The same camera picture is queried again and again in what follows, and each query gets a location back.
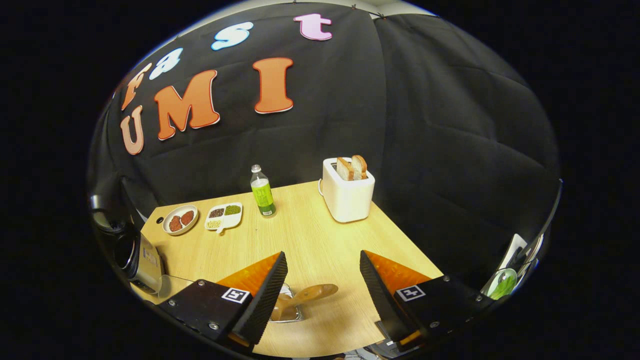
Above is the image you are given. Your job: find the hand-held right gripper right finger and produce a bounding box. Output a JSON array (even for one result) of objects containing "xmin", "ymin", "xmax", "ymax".
[{"xmin": 359, "ymin": 250, "xmax": 501, "ymax": 353}]

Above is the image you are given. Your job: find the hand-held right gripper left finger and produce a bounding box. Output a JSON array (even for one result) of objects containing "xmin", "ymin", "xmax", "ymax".
[{"xmin": 159, "ymin": 251, "xmax": 289, "ymax": 351}]

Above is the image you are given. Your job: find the metal wire chopstick holder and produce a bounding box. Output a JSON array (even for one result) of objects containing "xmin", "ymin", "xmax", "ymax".
[{"xmin": 270, "ymin": 282, "xmax": 307, "ymax": 324}]

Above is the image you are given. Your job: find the wooden spoon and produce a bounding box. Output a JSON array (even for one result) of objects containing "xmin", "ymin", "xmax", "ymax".
[{"xmin": 271, "ymin": 283, "xmax": 340, "ymax": 322}]

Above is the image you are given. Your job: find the black and silver rice cooker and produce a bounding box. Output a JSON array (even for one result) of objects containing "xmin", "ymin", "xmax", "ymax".
[{"xmin": 89, "ymin": 172, "xmax": 167, "ymax": 296}]

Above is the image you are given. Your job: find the white divided dish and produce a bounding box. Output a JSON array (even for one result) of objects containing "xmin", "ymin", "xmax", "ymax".
[{"xmin": 204, "ymin": 202, "xmax": 244, "ymax": 235}]

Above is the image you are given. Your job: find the clear glass container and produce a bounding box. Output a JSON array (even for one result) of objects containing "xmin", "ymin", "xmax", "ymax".
[{"xmin": 161, "ymin": 274, "xmax": 201, "ymax": 302}]

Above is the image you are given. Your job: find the green label drink bottle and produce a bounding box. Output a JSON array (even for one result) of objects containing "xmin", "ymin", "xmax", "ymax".
[{"xmin": 250, "ymin": 164, "xmax": 277, "ymax": 219}]

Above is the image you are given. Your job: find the white toaster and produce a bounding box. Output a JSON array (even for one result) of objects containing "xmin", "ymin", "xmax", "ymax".
[{"xmin": 318, "ymin": 156, "xmax": 376, "ymax": 224}]

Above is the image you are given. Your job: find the green round object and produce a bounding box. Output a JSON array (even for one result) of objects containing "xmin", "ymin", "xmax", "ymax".
[{"xmin": 486, "ymin": 268, "xmax": 519, "ymax": 301}]

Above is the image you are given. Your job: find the round white plate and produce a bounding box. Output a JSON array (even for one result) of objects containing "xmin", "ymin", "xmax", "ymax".
[{"xmin": 162, "ymin": 204, "xmax": 199, "ymax": 236}]

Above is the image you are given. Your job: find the black backdrop cloth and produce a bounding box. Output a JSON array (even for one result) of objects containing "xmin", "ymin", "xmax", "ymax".
[{"xmin": 87, "ymin": 2, "xmax": 561, "ymax": 288}]

